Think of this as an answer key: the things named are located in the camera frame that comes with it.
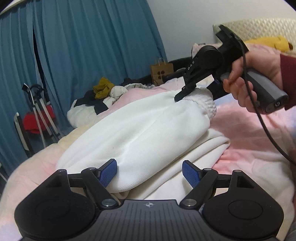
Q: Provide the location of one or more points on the person's right hand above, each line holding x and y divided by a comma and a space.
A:
266, 63

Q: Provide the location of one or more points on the dark red sleeve forearm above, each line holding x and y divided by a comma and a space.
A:
288, 73

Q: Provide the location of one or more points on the black framed panel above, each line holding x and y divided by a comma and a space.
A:
23, 136

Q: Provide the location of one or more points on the mustard yellow garment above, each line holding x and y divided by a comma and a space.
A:
103, 88

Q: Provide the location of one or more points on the pastel tie-dye bed sheet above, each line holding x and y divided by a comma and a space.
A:
243, 145

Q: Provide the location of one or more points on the white knit jacket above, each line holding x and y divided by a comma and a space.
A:
149, 139

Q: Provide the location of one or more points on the yellow plush toy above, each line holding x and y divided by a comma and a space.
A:
279, 42

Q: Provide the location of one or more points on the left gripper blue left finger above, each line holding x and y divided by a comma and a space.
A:
107, 172

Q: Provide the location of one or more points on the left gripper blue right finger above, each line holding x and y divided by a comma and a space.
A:
191, 173

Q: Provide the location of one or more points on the brown paper bag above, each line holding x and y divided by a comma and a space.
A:
160, 70

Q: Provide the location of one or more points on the beige quilted headboard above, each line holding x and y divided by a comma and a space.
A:
248, 29

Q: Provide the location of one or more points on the blue curtain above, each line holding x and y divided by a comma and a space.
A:
75, 43

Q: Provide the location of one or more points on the pile of white clothes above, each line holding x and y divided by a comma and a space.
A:
85, 109

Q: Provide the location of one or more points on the silver tripod stand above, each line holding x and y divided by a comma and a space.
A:
41, 120

